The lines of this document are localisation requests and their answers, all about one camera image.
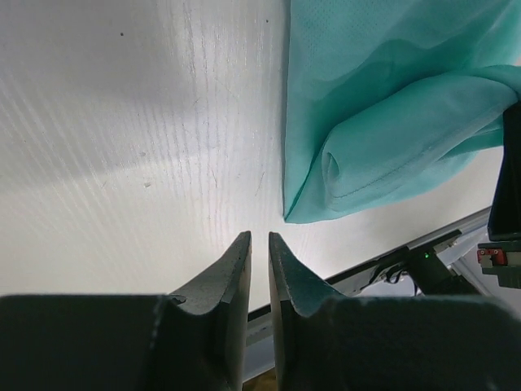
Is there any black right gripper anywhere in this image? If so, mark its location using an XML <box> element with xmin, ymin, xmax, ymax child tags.
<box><xmin>477</xmin><ymin>103</ymin><xmax>520</xmax><ymax>289</ymax></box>

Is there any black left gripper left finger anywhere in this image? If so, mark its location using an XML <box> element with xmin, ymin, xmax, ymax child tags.
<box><xmin>1</xmin><ymin>231</ymin><xmax>252</xmax><ymax>390</ymax></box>

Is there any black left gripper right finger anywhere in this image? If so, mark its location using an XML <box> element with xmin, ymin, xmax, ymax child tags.
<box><xmin>269</xmin><ymin>233</ymin><xmax>520</xmax><ymax>390</ymax></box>

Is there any teal t shirt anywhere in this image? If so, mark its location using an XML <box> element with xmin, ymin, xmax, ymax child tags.
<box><xmin>283</xmin><ymin>1</ymin><xmax>520</xmax><ymax>224</ymax></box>

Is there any aluminium front frame rail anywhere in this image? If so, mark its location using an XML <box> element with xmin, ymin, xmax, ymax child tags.
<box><xmin>243</xmin><ymin>209</ymin><xmax>520</xmax><ymax>380</ymax></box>

